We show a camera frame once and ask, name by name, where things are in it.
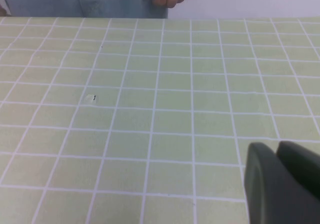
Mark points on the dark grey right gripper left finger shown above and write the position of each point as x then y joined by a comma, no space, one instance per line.
265,189

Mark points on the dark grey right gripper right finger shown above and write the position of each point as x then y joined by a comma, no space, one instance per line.
300,161

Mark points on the person's right hand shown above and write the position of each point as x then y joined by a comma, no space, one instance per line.
2,11

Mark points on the green checkered tablecloth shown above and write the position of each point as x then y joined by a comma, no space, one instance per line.
160,109

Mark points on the blue jeans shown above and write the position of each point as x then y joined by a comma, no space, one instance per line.
62,0

